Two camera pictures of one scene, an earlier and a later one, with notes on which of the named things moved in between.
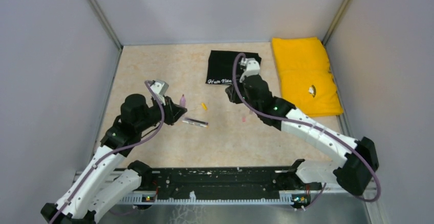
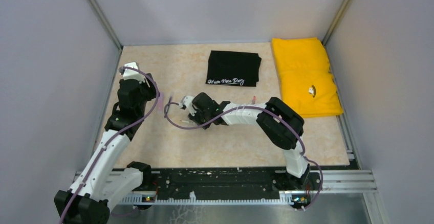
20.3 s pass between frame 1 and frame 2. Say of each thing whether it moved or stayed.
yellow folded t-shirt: stayed
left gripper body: moved
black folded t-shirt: stayed
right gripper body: moved
